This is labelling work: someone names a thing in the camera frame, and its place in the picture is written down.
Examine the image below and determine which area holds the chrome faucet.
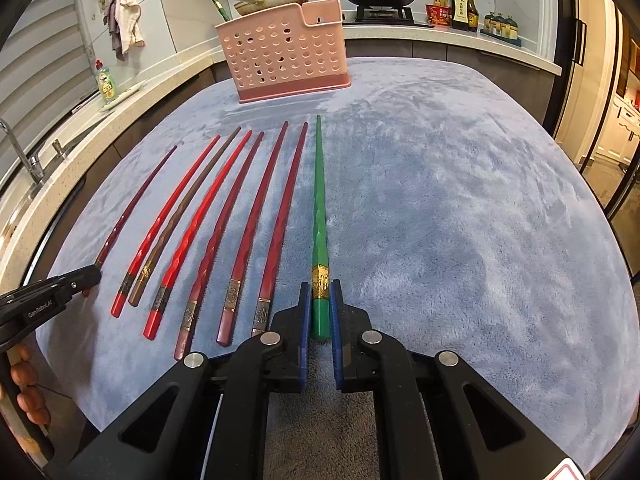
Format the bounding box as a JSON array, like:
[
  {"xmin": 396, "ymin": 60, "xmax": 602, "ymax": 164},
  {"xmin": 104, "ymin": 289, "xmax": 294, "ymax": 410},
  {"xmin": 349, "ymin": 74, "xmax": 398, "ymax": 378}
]
[{"xmin": 0, "ymin": 119, "xmax": 47, "ymax": 187}]

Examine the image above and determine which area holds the white stone countertop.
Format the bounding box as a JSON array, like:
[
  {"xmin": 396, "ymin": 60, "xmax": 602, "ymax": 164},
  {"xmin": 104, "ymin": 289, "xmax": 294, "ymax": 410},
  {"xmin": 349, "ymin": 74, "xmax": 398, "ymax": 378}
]
[{"xmin": 0, "ymin": 22, "xmax": 564, "ymax": 281}]

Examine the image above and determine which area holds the person's left hand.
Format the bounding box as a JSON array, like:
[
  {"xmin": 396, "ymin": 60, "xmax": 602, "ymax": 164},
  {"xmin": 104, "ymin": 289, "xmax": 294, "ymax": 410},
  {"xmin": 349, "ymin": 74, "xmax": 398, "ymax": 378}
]
[{"xmin": 9, "ymin": 344, "xmax": 52, "ymax": 427}]

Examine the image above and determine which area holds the white cabinet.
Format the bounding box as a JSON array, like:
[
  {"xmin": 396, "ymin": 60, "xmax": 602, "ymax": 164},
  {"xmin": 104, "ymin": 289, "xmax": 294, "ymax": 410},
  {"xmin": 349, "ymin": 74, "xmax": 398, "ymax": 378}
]
[{"xmin": 607, "ymin": 100, "xmax": 640, "ymax": 172}]

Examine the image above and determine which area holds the black door handle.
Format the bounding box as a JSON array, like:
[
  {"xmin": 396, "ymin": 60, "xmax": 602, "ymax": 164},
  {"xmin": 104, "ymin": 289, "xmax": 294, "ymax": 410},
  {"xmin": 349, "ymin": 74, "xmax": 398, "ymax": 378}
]
[{"xmin": 573, "ymin": 20, "xmax": 587, "ymax": 66}]

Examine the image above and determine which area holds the white plate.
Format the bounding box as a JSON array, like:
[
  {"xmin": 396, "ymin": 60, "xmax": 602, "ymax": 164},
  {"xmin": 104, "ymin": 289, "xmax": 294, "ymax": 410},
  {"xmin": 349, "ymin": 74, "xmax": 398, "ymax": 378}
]
[{"xmin": 97, "ymin": 82, "xmax": 144, "ymax": 112}]

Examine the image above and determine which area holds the dark red chopstick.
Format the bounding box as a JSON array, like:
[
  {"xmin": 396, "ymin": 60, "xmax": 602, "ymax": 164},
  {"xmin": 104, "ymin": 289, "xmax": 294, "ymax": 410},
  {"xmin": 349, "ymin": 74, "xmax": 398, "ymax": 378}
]
[
  {"xmin": 216, "ymin": 120, "xmax": 290, "ymax": 346},
  {"xmin": 82, "ymin": 145, "xmax": 178, "ymax": 297},
  {"xmin": 251, "ymin": 122, "xmax": 309, "ymax": 338},
  {"xmin": 173, "ymin": 131, "xmax": 265, "ymax": 361}
]

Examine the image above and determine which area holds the purple hanging dish cloth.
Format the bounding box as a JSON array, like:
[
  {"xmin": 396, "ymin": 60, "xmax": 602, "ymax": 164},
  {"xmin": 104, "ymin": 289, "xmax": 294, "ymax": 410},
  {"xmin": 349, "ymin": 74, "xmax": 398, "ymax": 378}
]
[{"xmin": 106, "ymin": 0, "xmax": 126, "ymax": 62}]

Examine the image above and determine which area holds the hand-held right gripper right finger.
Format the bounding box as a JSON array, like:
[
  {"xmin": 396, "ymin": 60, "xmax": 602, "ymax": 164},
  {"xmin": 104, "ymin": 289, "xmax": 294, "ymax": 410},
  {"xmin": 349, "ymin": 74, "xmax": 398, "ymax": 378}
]
[{"xmin": 331, "ymin": 279, "xmax": 576, "ymax": 480}]

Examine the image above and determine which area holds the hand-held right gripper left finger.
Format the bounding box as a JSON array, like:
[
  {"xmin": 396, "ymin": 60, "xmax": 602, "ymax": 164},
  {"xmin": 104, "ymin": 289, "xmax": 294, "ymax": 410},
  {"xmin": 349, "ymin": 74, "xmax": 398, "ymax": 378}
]
[{"xmin": 65, "ymin": 282, "xmax": 309, "ymax": 480}]

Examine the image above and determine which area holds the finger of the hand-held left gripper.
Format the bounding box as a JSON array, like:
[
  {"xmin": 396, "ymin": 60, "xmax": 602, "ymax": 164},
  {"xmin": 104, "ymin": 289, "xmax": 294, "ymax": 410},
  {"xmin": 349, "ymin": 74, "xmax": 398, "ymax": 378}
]
[{"xmin": 30, "ymin": 264, "xmax": 103, "ymax": 307}]

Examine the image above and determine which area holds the blue-grey fleece blanket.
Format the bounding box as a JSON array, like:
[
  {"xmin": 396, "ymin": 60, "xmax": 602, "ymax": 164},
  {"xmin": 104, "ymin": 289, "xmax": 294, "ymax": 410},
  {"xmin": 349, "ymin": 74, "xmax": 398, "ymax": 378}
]
[{"xmin": 35, "ymin": 57, "xmax": 640, "ymax": 480}]

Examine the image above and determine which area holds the white hanging dish cloth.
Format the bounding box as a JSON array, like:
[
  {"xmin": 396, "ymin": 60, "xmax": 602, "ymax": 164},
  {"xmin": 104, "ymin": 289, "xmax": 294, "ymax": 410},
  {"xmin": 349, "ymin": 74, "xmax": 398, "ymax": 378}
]
[{"xmin": 116, "ymin": 0, "xmax": 146, "ymax": 55}]

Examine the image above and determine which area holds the pink perforated chopstick holder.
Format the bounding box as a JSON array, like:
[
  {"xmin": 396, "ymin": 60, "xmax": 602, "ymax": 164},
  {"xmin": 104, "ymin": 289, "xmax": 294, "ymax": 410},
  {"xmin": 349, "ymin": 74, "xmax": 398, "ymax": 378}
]
[{"xmin": 215, "ymin": 1, "xmax": 352, "ymax": 105}]

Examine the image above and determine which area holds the dark soy sauce bottle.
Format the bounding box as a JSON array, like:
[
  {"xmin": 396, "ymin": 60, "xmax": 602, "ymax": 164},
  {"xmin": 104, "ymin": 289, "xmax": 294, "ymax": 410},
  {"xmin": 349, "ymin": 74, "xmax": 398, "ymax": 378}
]
[{"xmin": 448, "ymin": 0, "xmax": 471, "ymax": 30}]

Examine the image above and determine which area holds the green dish soap bottle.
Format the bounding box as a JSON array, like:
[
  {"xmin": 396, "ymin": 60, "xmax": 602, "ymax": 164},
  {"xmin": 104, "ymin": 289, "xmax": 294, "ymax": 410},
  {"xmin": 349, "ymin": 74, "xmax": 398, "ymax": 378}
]
[{"xmin": 95, "ymin": 60, "xmax": 119, "ymax": 104}]

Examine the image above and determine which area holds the window blind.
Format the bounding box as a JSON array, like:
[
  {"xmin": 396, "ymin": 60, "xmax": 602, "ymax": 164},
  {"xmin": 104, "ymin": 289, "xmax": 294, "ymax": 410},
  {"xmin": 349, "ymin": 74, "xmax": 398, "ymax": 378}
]
[{"xmin": 0, "ymin": 0, "xmax": 108, "ymax": 173}]

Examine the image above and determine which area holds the spice jar set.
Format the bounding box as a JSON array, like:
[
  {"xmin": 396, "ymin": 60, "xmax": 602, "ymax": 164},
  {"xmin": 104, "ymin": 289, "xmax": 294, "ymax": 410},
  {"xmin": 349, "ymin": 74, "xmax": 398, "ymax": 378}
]
[{"xmin": 480, "ymin": 11, "xmax": 522, "ymax": 44}]

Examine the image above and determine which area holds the black gas cooktop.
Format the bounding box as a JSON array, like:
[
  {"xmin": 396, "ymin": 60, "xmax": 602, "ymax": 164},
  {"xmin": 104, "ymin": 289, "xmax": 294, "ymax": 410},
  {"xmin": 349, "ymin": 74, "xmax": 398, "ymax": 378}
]
[{"xmin": 353, "ymin": 5, "xmax": 418, "ymax": 26}]

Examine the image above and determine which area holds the red instant noodle bowl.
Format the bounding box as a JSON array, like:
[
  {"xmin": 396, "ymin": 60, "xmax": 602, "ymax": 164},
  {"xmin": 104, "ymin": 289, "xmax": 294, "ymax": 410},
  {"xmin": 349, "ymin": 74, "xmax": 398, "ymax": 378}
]
[{"xmin": 425, "ymin": 3, "xmax": 454, "ymax": 27}]

